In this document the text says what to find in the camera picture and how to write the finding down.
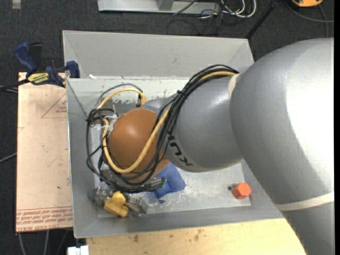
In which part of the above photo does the brown cardboard board red print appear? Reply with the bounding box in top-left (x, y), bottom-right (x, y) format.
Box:
top-left (15, 71), bottom-right (74, 234)

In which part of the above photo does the grey metal bin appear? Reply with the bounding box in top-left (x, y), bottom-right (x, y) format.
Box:
top-left (62, 30), bottom-right (285, 239)

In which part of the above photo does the orange hexagonal block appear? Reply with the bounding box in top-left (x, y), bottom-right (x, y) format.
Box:
top-left (231, 182), bottom-right (252, 200)

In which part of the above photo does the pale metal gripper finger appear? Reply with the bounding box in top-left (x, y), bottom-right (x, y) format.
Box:
top-left (88, 186), bottom-right (113, 208)
top-left (126, 194), bottom-right (150, 216)

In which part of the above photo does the yellow block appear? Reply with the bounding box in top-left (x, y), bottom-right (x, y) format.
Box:
top-left (103, 191), bottom-right (130, 218)

